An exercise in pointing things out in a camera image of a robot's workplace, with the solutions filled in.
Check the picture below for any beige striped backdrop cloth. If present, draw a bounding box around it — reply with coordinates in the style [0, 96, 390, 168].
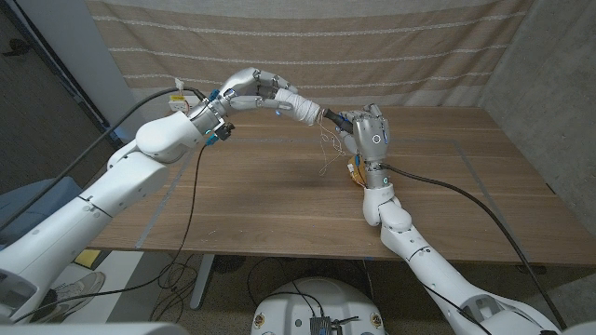
[86, 0, 535, 107]

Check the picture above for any white power strip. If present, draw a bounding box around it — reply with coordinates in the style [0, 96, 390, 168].
[168, 96, 192, 113]

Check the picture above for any white robot chest edge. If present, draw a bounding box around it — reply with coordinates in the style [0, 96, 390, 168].
[0, 322, 190, 335]

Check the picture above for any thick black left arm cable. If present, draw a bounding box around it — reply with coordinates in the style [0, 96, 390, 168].
[0, 87, 209, 232]

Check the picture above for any white string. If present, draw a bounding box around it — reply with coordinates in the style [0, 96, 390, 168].
[317, 114, 348, 177]

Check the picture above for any yellow bumpy stress ball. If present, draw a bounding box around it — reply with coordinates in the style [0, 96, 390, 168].
[346, 156, 369, 188]

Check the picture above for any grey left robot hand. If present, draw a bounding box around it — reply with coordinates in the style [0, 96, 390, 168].
[211, 67, 299, 117]

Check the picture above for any black door handle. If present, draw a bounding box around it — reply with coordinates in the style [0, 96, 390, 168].
[2, 38, 32, 58]

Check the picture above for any black door frame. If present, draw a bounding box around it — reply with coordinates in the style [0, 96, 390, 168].
[0, 0, 123, 150]

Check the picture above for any white string spool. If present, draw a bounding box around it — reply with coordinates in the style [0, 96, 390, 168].
[274, 87, 323, 126]

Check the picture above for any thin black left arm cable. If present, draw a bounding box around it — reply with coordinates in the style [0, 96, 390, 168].
[11, 143, 209, 324]

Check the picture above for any grey white sneaker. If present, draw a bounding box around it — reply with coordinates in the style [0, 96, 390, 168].
[30, 271, 107, 323]

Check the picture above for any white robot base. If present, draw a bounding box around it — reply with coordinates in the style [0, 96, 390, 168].
[251, 276, 386, 335]

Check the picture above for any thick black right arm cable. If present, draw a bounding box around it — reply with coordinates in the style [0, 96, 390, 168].
[381, 162, 567, 330]

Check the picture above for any dark round floor object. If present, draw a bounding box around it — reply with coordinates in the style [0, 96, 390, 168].
[213, 254, 247, 275]

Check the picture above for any grey table leg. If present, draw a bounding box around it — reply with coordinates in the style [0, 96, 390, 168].
[189, 253, 216, 312]

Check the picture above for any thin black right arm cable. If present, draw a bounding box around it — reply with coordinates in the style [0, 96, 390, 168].
[418, 278, 494, 335]

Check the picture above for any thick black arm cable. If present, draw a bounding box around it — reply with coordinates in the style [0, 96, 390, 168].
[381, 162, 567, 330]
[0, 87, 209, 232]

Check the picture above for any blue black handled screwdriver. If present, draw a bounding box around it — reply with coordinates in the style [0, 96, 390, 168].
[322, 108, 355, 135]

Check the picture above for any yellow floor item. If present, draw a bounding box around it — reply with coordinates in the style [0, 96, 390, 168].
[74, 249, 102, 269]

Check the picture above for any black floor cable tangle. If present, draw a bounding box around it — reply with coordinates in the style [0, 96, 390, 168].
[148, 253, 209, 322]

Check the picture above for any blue upholstered chair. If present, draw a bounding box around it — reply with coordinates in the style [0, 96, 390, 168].
[0, 179, 83, 234]

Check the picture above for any grey finned electronics module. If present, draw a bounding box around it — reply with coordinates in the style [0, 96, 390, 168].
[309, 315, 332, 335]

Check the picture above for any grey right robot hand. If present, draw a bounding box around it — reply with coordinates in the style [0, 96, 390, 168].
[337, 102, 391, 164]

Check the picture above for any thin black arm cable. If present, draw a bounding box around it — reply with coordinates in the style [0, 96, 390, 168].
[418, 278, 494, 335]
[11, 143, 209, 324]

